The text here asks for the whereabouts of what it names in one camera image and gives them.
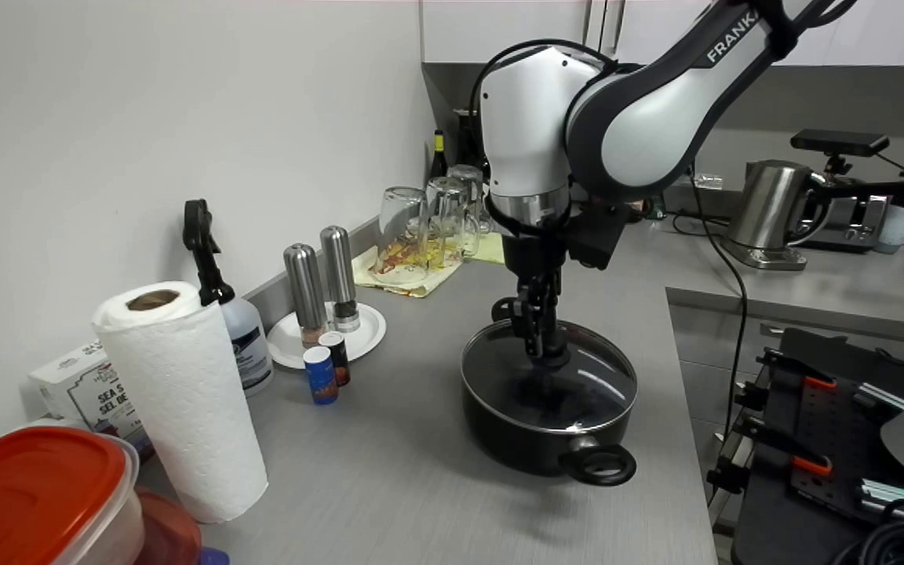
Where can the steel grinder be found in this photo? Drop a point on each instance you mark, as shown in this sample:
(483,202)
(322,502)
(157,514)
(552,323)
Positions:
(307,286)
(340,272)

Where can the dark wine bottle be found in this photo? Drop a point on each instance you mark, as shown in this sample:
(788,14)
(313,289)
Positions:
(438,156)

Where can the small blue-capped bottle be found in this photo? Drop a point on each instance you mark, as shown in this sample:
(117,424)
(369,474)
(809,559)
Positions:
(322,379)

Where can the clear container with red lid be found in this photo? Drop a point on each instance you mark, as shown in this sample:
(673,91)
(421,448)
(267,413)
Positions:
(32,496)

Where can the black perforated mounting board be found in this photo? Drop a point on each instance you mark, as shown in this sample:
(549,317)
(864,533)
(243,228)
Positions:
(872,365)

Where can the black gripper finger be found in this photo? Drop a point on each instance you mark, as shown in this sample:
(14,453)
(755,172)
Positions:
(552,323)
(529,323)

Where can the small dark red bottle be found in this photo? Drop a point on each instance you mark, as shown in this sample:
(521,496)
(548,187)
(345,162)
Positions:
(340,358)

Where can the clear glass mug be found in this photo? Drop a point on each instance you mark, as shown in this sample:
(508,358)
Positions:
(447,207)
(402,214)
(472,191)

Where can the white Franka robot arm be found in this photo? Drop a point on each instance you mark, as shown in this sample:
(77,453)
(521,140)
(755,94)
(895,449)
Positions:
(661,113)

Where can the black camera on stand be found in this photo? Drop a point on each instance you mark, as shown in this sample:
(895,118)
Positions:
(840,143)

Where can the black clamp with orange tip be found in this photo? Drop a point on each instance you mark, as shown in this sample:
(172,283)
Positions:
(809,379)
(782,448)

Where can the white paper towel roll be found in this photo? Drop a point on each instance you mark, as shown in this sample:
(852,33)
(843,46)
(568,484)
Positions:
(189,409)

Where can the black countertop appliance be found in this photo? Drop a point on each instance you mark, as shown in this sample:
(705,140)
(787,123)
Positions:
(854,220)

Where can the black cooking pot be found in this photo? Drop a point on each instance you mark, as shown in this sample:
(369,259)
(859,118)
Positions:
(516,444)

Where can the glass lid with black knob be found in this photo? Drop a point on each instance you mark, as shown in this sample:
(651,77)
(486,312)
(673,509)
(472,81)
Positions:
(595,379)

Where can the white wall outlet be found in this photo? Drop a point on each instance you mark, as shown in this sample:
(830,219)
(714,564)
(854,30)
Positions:
(709,179)

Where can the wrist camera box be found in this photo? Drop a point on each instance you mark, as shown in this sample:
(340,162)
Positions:
(595,235)

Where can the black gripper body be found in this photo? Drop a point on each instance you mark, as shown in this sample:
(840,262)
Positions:
(534,254)

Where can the steel electric kettle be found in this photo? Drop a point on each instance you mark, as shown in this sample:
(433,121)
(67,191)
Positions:
(771,214)

